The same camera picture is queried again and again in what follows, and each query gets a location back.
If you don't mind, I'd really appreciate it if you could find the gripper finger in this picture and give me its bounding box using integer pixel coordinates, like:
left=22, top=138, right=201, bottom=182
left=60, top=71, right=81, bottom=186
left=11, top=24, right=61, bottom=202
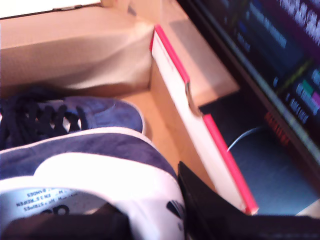
left=93, top=203, right=131, bottom=226
left=177, top=161, right=251, bottom=240

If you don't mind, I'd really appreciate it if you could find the blue suede sneaker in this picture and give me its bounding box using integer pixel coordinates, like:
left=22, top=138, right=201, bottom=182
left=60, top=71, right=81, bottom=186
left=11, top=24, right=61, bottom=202
left=0, top=126, right=187, bottom=240
left=0, top=86, right=147, bottom=151

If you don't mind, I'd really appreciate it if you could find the red cardboard shoebox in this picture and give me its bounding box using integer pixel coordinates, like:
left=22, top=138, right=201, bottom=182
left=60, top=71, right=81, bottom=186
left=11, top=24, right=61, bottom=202
left=0, top=0, right=260, bottom=216

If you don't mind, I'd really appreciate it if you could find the black Huawei computer monitor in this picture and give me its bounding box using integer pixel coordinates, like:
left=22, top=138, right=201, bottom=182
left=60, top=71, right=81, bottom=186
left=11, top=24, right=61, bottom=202
left=176, top=0, right=320, bottom=216

